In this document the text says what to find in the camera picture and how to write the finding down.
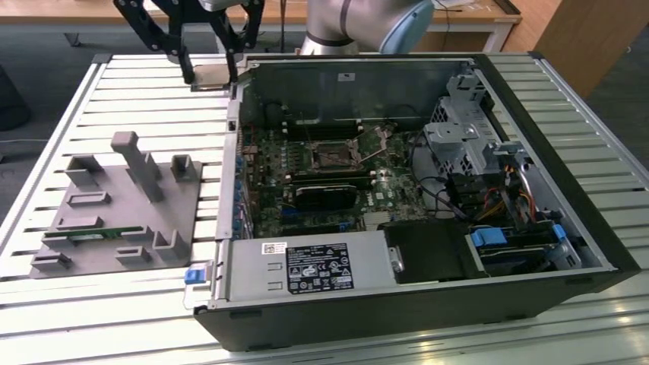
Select black cable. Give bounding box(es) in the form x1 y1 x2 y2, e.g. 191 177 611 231
410 132 460 220

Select black RAM slot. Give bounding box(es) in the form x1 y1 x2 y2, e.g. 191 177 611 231
286 121 359 131
287 130 359 141
291 178 376 188
290 171 375 180

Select wooden cabinet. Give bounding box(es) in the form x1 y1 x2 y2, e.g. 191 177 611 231
534 0 649 100

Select silver square CPU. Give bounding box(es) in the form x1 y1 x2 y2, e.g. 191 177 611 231
191 64 228 93

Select grey plastic parts rack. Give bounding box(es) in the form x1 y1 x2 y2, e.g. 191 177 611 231
31 131 206 281

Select metal socket cover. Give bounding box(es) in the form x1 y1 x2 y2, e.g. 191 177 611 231
354 122 403 161

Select black graphics card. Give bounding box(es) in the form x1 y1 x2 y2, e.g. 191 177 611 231
292 183 359 213

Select green RAM stick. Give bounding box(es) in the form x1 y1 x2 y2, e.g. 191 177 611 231
44 225 146 242

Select small silver heatsink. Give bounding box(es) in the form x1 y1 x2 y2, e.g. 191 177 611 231
363 211 399 230

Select green motherboard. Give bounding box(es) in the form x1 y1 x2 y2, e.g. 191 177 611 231
236 120 434 240

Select CPU socket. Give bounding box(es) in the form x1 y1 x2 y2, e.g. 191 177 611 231
310 141 363 171

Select yellow red wire bundle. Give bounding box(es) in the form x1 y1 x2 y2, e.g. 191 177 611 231
479 188 538 224

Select black plastic fan shroud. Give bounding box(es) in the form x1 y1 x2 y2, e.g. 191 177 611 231
379 221 491 286

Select black open PC case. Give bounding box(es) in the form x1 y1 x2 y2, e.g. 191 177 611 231
192 51 643 353

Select grey power supply unit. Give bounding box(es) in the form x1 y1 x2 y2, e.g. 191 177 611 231
222 230 398 303

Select hard disk in blue carrier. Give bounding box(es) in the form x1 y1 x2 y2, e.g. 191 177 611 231
468 225 555 273

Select blue case latch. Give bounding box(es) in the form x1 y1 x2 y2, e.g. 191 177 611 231
184 265 212 287

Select silver metal drive cage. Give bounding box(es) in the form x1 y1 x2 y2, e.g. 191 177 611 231
423 74 498 176

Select wooden desk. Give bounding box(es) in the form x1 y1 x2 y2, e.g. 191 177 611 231
0 0 524 53

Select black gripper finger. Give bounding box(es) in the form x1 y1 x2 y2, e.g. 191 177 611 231
206 0 266 86
114 0 198 86

